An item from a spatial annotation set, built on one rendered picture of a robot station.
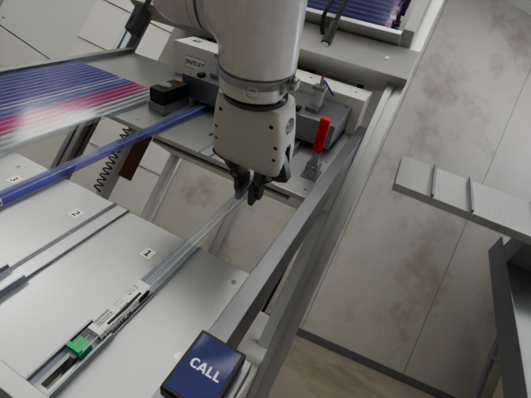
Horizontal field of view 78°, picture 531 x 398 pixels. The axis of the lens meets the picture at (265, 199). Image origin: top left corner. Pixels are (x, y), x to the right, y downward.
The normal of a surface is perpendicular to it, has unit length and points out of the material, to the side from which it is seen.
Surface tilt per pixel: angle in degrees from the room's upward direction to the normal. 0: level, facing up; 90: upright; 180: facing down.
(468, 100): 90
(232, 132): 143
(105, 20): 90
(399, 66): 90
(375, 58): 90
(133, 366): 42
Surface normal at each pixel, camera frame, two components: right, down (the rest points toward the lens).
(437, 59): 0.09, -0.04
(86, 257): 0.17, -0.79
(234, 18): -0.54, 0.57
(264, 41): 0.07, 0.72
